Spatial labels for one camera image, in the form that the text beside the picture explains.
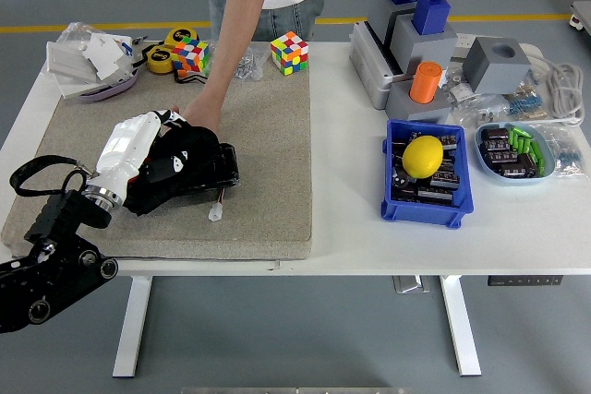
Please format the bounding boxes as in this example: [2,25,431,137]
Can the white folded card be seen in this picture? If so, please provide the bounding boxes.
[84,32,135,81]

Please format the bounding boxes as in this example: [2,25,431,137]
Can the clear plastic bag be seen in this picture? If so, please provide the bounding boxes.
[55,21,116,45]

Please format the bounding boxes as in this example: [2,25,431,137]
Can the clear bag of screws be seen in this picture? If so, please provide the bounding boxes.
[230,42,271,82]

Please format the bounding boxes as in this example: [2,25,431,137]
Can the black desk control panel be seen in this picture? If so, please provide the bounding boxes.
[488,276,565,287]

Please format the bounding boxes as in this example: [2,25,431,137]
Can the tall grey block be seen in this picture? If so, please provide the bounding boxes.
[368,0,419,44]

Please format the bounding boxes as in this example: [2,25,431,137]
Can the clear bag with white plug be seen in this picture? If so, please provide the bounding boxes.
[450,91,512,130]

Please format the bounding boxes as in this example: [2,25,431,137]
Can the orange cylinder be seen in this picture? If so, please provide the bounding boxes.
[409,60,444,104]

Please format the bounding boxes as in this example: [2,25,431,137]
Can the black rag with red tag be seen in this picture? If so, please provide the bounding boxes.
[122,120,222,218]

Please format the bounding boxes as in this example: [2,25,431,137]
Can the blue plastic bin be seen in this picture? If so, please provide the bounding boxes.
[380,119,476,230]

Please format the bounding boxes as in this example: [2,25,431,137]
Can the grey block with round hole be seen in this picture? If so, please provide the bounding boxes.
[462,36,532,95]

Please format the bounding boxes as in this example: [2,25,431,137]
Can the bag of blue resistors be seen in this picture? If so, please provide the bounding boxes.
[538,125,590,181]
[506,88,551,121]

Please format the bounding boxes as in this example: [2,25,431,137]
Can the person's hand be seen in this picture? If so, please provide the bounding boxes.
[168,95,225,134]

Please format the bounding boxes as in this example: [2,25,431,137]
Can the light blue dish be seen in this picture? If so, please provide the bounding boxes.
[474,121,558,187]

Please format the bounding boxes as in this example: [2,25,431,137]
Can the yellow tape measure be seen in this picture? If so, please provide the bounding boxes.
[164,27,200,52]
[146,45,175,75]

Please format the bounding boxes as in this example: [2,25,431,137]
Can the grey junction box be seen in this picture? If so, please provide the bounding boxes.
[349,20,407,112]

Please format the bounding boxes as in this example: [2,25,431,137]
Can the white table leg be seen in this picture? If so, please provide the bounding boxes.
[438,275,483,377]
[112,275,153,379]

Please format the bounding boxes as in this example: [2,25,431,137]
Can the low grey block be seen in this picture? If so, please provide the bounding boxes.
[385,81,453,125]

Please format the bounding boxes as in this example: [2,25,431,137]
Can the colourful puzzle cube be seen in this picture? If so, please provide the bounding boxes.
[270,30,310,77]
[171,36,211,77]

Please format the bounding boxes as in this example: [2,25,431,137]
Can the purple tray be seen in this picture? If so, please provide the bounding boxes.
[62,66,140,102]

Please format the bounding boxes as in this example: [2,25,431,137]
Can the black strap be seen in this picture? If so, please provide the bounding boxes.
[174,69,208,87]

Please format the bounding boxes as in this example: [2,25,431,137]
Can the grey-brown mat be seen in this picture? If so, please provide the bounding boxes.
[1,41,315,261]

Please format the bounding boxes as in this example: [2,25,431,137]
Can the white flat box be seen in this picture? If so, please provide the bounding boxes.
[45,39,101,86]

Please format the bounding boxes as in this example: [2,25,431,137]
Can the white power cable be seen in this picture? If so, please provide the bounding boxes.
[525,54,586,126]

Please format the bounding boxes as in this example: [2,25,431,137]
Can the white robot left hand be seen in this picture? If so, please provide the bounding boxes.
[87,109,191,196]

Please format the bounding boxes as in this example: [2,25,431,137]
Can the white connector with wires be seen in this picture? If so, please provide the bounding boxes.
[208,185,227,223]

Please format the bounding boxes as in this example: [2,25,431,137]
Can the yellow lemon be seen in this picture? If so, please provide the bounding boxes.
[401,135,445,179]

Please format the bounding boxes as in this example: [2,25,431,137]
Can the metal bracket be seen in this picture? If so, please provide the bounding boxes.
[392,276,431,294]

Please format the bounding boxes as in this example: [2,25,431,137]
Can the small clear parts bag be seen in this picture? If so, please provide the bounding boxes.
[440,68,476,102]

